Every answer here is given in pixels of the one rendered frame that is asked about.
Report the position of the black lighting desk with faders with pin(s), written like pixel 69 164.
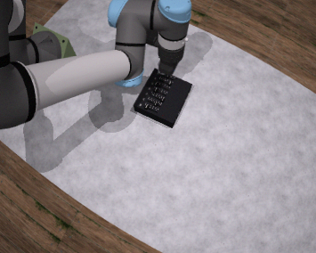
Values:
pixel 164 110

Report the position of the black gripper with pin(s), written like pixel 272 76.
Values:
pixel 169 53

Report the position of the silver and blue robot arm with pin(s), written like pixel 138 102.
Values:
pixel 55 80

